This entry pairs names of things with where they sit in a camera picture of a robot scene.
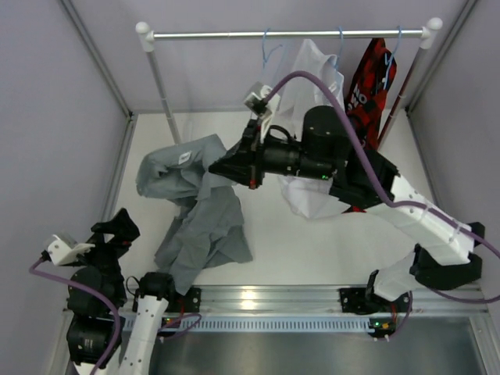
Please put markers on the light blue wire hanger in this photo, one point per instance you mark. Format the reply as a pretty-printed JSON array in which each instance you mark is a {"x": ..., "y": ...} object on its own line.
[{"x": 267, "y": 53}]

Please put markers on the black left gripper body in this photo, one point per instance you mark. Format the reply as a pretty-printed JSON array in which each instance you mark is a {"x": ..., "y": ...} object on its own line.
[{"x": 269, "y": 156}]

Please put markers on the grey button-up shirt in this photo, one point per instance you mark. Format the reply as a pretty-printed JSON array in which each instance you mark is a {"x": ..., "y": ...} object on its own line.
[{"x": 208, "y": 231}]

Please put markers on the white slotted cable duct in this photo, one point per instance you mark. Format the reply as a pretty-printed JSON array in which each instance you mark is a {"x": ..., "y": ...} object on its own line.
[{"x": 275, "y": 324}]

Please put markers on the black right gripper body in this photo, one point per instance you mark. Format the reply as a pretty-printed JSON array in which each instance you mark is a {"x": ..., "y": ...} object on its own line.
[{"x": 105, "y": 256}]

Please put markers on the red black plaid shirt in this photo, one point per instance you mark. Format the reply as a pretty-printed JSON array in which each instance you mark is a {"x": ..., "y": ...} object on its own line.
[{"x": 366, "y": 98}]

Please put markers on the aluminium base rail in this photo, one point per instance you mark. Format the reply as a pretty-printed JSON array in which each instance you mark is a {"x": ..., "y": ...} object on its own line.
[{"x": 323, "y": 300}]

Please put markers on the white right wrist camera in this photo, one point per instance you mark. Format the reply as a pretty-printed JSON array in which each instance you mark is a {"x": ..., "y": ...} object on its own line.
[{"x": 265, "y": 108}]

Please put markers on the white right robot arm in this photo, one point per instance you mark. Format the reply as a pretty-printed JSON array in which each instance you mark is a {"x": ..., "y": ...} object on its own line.
[{"x": 393, "y": 249}]

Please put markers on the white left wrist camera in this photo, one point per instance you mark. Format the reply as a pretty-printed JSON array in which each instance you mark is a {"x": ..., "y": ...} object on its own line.
[{"x": 62, "y": 249}]

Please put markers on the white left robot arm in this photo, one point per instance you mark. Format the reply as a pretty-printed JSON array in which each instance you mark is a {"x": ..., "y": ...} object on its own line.
[{"x": 95, "y": 298}]

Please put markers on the blue hanger under white shirt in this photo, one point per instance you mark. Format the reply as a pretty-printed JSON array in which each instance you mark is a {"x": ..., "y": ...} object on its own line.
[{"x": 341, "y": 47}]

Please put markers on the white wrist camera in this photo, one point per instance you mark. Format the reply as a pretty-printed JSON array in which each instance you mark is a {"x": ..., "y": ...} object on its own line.
[
  {"x": 265, "y": 108},
  {"x": 62, "y": 249}
]

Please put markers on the blue hanger under plaid shirt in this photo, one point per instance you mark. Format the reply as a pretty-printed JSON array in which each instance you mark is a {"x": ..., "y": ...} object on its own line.
[{"x": 391, "y": 58}]

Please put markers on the white metal clothes rack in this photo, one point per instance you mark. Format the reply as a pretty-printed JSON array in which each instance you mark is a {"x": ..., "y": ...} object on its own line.
[{"x": 148, "y": 37}]

